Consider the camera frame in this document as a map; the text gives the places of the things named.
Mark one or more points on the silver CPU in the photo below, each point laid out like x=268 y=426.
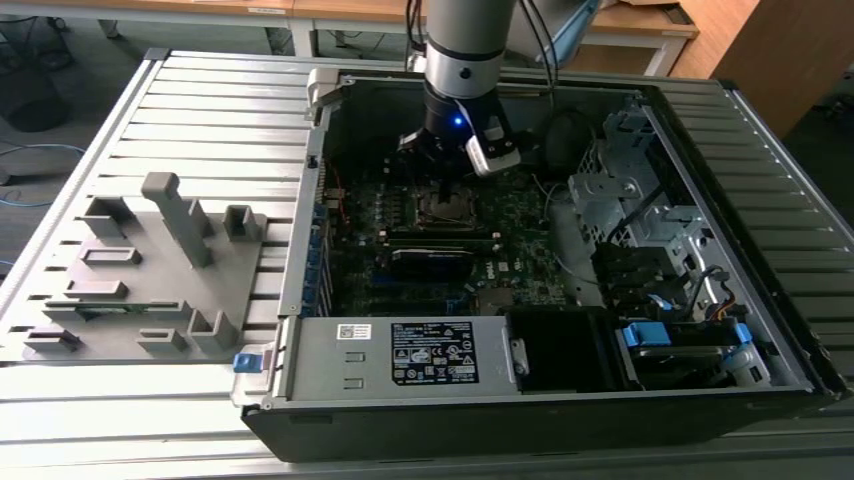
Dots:
x=463 y=207

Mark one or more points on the CPU socket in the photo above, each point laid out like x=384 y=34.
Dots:
x=449 y=227

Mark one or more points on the pale blue teach pendant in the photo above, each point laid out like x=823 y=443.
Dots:
x=575 y=30

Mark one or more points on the metal drive cage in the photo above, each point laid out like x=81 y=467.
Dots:
x=601 y=190

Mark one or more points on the green motherboard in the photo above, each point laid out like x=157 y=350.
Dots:
x=528 y=250

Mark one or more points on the black graphics card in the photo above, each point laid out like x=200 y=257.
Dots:
x=434 y=265

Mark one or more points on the brown chipset heatsink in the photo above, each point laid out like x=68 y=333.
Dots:
x=496 y=299

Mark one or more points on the wooden cabinet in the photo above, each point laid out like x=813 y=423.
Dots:
x=788 y=50

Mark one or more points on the blue disk carrier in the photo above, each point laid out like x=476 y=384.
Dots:
x=647 y=334

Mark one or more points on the grey power supply unit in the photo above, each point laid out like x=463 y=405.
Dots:
x=321 y=370

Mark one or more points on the grey parts rack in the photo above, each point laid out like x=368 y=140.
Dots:
x=168 y=290

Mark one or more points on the blue case latch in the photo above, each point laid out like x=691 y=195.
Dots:
x=248 y=363

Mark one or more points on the green RAM stick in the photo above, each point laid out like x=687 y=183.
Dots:
x=110 y=311

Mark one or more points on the black PC case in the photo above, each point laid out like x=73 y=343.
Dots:
x=468 y=435

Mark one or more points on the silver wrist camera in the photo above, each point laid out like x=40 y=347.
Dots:
x=495 y=155

